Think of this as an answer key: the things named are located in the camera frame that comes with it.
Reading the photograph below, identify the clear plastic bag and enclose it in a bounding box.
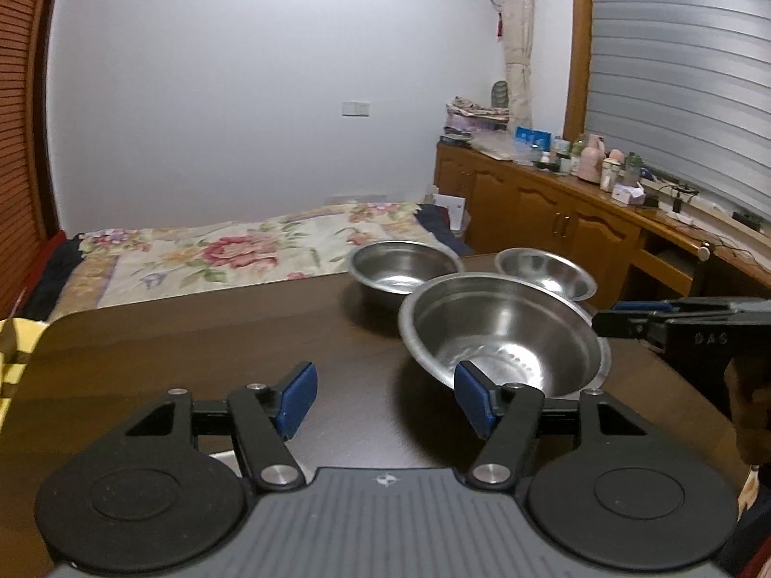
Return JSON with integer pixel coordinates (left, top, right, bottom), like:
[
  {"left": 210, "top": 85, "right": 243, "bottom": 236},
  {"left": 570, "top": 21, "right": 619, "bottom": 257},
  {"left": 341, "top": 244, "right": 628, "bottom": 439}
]
[{"left": 473, "top": 132, "right": 531, "bottom": 163}]

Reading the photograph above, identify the white desk power strip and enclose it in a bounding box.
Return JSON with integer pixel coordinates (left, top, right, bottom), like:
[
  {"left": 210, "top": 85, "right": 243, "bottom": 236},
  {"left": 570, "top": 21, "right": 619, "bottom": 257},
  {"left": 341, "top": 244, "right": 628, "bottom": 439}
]
[{"left": 659, "top": 189, "right": 700, "bottom": 223}]

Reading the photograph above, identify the wooden window frame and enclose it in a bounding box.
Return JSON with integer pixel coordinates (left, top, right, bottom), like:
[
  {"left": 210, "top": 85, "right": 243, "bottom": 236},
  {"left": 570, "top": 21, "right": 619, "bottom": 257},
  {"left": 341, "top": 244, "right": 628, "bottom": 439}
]
[{"left": 563, "top": 0, "right": 594, "bottom": 139}]

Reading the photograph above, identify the grey window blind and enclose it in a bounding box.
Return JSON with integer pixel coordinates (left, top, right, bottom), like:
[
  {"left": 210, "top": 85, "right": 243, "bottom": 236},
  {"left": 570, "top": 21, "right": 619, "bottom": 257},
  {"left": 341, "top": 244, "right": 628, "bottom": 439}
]
[{"left": 581, "top": 0, "right": 771, "bottom": 221}]

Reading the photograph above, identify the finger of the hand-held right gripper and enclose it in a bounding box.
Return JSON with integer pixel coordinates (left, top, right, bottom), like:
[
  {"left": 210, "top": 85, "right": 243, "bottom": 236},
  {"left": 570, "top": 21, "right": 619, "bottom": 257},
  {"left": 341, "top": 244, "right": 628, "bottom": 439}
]
[
  {"left": 592, "top": 311, "right": 666, "bottom": 344},
  {"left": 614, "top": 300, "right": 678, "bottom": 315}
]

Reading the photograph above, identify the small stainless steel bowl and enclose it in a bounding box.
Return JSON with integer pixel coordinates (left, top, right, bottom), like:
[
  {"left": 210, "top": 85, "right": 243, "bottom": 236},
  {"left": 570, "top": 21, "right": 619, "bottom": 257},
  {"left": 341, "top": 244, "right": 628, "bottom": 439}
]
[{"left": 494, "top": 248, "right": 597, "bottom": 302}]

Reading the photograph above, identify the pink thermos bottle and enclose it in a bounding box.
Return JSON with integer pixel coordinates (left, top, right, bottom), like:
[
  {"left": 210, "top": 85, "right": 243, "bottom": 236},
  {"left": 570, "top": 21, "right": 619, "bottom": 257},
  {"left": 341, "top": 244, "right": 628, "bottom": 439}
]
[{"left": 578, "top": 133, "right": 605, "bottom": 182}]

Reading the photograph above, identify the floral bedsheet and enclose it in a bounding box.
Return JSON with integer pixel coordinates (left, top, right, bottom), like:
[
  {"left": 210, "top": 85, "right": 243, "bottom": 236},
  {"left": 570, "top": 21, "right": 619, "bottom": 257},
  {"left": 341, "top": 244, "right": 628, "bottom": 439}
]
[{"left": 45, "top": 201, "right": 447, "bottom": 323}]

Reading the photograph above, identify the pile of folded cloths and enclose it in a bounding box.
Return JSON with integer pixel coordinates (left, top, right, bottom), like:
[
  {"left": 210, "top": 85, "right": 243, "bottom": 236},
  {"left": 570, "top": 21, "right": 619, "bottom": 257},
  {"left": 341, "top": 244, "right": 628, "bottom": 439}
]
[{"left": 446, "top": 96, "right": 510, "bottom": 121}]

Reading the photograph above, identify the blue packet box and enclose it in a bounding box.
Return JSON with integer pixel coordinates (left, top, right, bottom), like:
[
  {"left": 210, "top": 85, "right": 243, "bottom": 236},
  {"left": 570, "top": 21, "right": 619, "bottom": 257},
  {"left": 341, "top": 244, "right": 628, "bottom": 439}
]
[{"left": 515, "top": 126, "right": 552, "bottom": 151}]

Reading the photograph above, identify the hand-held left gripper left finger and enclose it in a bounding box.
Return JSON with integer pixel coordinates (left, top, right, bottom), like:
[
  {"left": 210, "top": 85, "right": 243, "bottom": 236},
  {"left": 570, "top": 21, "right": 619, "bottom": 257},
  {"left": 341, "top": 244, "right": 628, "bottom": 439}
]
[{"left": 123, "top": 361, "right": 318, "bottom": 491}]

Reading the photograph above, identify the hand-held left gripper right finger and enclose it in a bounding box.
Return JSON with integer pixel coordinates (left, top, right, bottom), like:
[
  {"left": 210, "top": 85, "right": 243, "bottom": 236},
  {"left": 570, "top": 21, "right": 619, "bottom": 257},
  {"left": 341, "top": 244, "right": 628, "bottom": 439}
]
[{"left": 453, "top": 360, "right": 654, "bottom": 491}]

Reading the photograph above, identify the medium stainless steel bowl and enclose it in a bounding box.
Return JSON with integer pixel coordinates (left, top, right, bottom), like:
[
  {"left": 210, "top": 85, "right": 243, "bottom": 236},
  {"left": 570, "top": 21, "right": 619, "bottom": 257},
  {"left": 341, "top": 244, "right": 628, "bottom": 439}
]
[{"left": 348, "top": 241, "right": 465, "bottom": 308}]

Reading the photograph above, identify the person's right hand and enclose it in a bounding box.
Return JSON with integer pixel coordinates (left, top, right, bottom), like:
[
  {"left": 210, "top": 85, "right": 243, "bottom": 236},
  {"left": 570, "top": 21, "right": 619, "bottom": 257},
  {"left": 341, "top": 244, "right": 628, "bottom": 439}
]
[{"left": 726, "top": 364, "right": 771, "bottom": 466}]

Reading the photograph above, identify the white cardboard box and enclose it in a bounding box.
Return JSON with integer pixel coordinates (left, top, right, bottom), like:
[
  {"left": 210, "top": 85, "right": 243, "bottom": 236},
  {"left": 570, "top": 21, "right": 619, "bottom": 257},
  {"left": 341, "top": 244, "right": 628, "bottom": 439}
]
[{"left": 432, "top": 193, "right": 467, "bottom": 236}]

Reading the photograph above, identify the wooden cabinet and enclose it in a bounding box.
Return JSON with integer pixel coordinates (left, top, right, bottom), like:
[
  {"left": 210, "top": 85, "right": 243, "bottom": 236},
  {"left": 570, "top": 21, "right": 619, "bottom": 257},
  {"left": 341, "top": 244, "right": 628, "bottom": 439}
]
[{"left": 435, "top": 141, "right": 771, "bottom": 338}]

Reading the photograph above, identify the large stainless steel bowl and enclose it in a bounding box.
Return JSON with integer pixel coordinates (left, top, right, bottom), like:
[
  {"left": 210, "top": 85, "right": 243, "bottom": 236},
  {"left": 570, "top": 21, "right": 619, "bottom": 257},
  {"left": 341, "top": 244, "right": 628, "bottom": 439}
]
[{"left": 398, "top": 273, "right": 612, "bottom": 401}]

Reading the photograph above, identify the cream patterned curtain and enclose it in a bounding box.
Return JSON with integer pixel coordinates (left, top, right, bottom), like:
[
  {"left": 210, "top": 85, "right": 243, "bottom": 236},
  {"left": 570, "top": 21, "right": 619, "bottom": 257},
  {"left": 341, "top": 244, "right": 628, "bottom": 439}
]
[{"left": 491, "top": 0, "right": 537, "bottom": 133}]

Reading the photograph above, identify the yellow plush toy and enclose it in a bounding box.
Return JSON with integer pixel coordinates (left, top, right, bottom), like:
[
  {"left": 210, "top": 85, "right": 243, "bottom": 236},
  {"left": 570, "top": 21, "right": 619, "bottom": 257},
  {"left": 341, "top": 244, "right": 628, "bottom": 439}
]
[{"left": 0, "top": 316, "right": 49, "bottom": 428}]

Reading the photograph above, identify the wooden slatted wardrobe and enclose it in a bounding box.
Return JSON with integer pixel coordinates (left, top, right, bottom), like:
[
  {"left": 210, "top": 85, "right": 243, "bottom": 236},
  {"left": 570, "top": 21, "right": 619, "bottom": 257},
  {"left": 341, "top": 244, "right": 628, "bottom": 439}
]
[{"left": 0, "top": 0, "right": 67, "bottom": 320}]

